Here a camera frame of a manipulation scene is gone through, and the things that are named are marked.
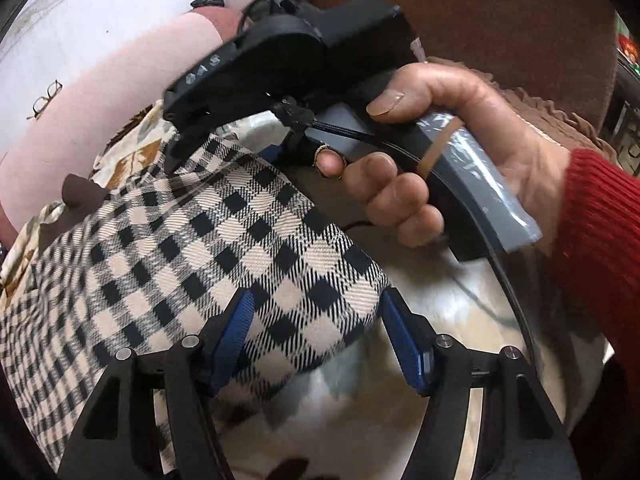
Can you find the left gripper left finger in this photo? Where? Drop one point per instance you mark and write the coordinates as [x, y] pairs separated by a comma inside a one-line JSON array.
[[114, 437]]

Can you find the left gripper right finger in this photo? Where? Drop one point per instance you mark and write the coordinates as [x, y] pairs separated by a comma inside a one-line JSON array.
[[520, 436]]

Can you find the black beige checkered shirt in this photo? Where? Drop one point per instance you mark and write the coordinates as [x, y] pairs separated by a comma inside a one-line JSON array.
[[162, 255]]

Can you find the red sweater forearm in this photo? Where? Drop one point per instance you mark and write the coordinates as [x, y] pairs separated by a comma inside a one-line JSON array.
[[596, 252]]

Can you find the person right hand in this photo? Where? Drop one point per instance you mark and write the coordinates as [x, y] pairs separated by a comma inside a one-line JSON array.
[[533, 166]]

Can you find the small black object on cushion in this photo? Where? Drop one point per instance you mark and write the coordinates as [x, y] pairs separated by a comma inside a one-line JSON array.
[[196, 4]]

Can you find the pink bolster cushion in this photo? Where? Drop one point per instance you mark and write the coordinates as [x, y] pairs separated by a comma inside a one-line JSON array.
[[79, 122]]

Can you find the eyeglasses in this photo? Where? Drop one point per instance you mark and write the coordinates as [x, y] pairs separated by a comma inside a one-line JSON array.
[[42, 102]]

